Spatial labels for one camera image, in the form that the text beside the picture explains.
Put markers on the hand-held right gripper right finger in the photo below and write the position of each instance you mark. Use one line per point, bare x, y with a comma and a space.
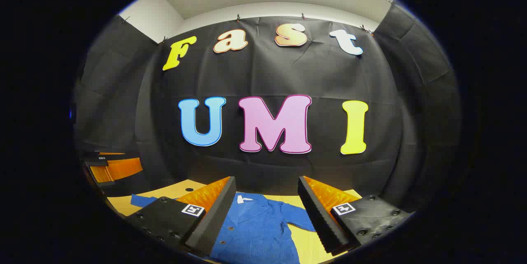
319, 218

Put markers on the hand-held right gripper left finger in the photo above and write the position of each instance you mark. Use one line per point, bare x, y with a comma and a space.
214, 218

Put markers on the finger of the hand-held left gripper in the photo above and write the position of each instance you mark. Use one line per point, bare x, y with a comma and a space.
96, 158
119, 169

